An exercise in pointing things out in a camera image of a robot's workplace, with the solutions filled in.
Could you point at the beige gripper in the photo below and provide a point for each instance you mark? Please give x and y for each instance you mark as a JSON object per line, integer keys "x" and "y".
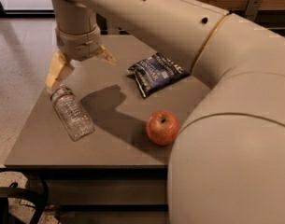
{"x": 77, "y": 44}

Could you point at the clear plastic water bottle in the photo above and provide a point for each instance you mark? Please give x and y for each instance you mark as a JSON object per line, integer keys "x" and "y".
{"x": 75, "y": 118}

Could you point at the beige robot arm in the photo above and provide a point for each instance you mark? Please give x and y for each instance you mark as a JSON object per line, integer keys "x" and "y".
{"x": 227, "y": 165}

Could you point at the blue chip bag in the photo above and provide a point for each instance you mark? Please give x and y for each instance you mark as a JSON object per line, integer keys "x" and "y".
{"x": 155, "y": 73}

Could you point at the red apple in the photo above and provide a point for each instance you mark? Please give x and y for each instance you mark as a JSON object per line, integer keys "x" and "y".
{"x": 162, "y": 127}

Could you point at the grey table with drawers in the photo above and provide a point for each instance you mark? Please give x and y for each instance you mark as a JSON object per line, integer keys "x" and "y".
{"x": 89, "y": 140}

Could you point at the black chair frame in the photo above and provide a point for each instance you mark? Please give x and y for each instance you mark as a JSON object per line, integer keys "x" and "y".
{"x": 38, "y": 199}

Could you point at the right metal bracket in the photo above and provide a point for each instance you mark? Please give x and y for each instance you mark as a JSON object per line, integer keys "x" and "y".
{"x": 251, "y": 9}

